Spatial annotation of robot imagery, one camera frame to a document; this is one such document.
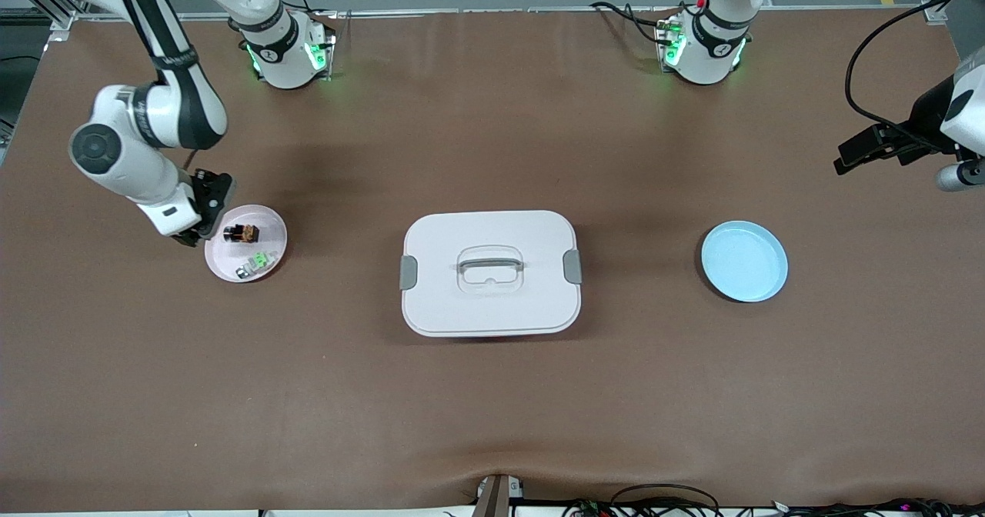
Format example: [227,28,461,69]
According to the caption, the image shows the pale pink round plate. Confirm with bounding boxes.
[205,205,289,283]

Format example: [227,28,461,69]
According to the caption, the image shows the light blue round plate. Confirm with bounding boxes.
[701,221,789,303]

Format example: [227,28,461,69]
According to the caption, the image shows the pink box with white lid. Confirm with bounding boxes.
[399,210,583,339]

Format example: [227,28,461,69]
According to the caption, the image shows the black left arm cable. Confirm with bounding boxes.
[844,0,985,132]

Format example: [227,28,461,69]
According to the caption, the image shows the green and clear switch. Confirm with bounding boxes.
[235,250,279,280]

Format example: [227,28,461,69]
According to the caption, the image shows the black left base cables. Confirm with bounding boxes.
[590,0,682,47]

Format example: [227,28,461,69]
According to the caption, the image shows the aluminium table edge rail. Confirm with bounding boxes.
[77,7,855,22]

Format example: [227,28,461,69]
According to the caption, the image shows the black cable bundle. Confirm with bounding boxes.
[770,496,985,517]

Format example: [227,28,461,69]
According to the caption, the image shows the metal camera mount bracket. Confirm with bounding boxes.
[473,474,526,517]

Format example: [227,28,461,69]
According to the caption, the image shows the black looped cable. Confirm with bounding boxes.
[610,484,722,517]

